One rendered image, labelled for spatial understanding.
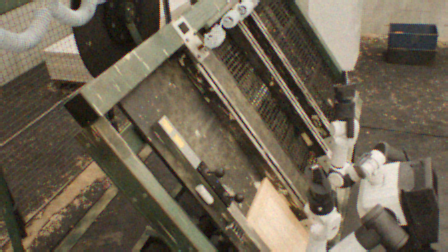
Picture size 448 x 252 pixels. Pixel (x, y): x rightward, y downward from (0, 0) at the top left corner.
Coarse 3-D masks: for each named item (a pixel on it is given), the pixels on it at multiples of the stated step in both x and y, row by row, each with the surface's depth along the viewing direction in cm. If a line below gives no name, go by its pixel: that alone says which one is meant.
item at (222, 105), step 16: (176, 32) 176; (192, 32) 183; (192, 48) 179; (192, 64) 184; (192, 80) 188; (208, 80) 185; (208, 96) 189; (224, 96) 191; (224, 112) 190; (240, 128) 192; (240, 144) 196; (256, 144) 195; (256, 160) 198; (272, 160) 200; (272, 176) 199; (288, 192) 201; (304, 224) 208
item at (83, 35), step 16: (80, 0) 196; (112, 0) 216; (128, 0) 230; (144, 0) 246; (96, 16) 207; (112, 16) 218; (128, 16) 225; (144, 16) 248; (160, 16) 265; (80, 32) 198; (96, 32) 209; (112, 32) 220; (128, 32) 233; (144, 32) 250; (80, 48) 199; (96, 48) 210; (112, 48) 222; (128, 48) 236; (96, 64) 212; (112, 64) 224
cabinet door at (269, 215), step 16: (272, 192) 200; (256, 208) 186; (272, 208) 195; (288, 208) 205; (256, 224) 182; (272, 224) 191; (288, 224) 200; (272, 240) 186; (288, 240) 195; (304, 240) 205
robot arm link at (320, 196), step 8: (320, 168) 144; (312, 184) 140; (320, 184) 140; (328, 184) 138; (312, 192) 144; (320, 192) 137; (328, 192) 137; (312, 200) 145; (320, 200) 142; (328, 200) 144; (312, 208) 147; (320, 208) 145; (328, 208) 146
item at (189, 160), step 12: (156, 120) 162; (168, 120) 162; (156, 132) 160; (168, 132) 159; (168, 144) 161; (180, 156) 162; (192, 156) 164; (192, 168) 163; (204, 180) 164; (216, 204) 169; (228, 216) 170; (240, 216) 172; (240, 228) 171; (252, 228) 175; (252, 240) 172
